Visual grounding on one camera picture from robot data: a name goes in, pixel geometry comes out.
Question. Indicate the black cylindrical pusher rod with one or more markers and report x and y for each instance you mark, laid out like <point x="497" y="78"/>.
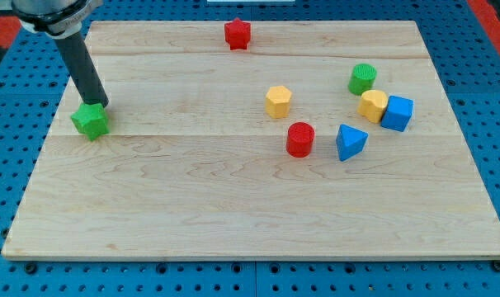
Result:
<point x="80" y="66"/>

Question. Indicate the green star block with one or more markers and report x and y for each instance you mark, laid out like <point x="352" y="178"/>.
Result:
<point x="91" y="120"/>

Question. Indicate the red star block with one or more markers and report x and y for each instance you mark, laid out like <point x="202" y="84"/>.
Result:
<point x="237" y="34"/>

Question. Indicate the yellow hexagon block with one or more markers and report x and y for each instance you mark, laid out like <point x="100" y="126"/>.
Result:
<point x="277" y="102"/>

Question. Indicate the light wooden board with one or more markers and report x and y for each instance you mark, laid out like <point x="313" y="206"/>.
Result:
<point x="194" y="169"/>

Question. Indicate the red cylinder block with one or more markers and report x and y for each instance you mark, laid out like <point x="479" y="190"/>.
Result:
<point x="300" y="138"/>

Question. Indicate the green cylinder block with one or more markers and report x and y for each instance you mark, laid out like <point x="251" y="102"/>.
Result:
<point x="362" y="78"/>

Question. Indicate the blue triangle block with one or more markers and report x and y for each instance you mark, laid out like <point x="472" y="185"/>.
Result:
<point x="350" y="141"/>

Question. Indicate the yellow heart block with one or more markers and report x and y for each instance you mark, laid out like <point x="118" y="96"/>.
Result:
<point x="373" y="105"/>

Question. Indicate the blue cube block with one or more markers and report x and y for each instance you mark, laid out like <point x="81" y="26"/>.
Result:
<point x="398" y="113"/>

